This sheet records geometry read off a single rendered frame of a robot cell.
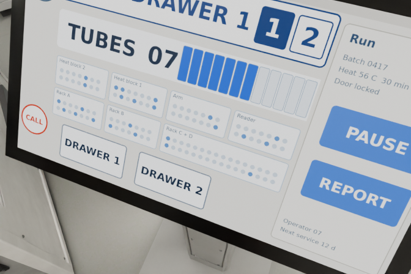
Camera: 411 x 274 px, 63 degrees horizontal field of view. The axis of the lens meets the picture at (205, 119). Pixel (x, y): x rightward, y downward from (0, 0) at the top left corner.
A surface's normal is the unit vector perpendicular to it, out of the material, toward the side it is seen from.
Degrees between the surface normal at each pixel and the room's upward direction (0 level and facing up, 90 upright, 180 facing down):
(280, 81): 50
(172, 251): 5
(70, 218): 0
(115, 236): 0
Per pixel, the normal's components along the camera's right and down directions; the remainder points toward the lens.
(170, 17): -0.28, 0.25
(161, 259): -0.08, -0.57
